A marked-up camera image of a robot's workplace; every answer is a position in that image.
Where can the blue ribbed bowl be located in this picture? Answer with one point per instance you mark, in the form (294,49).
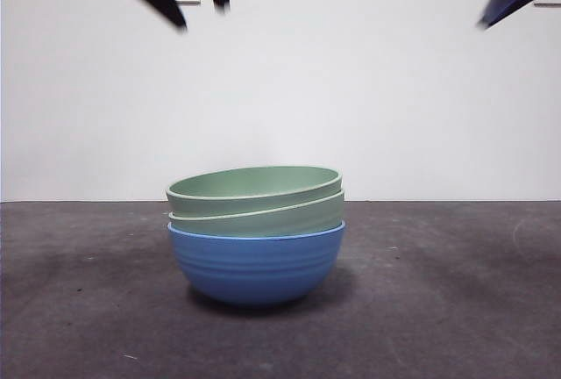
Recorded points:
(256,269)

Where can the pale green ribbed bowl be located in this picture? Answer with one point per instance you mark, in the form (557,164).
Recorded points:
(254,186)
(280,221)

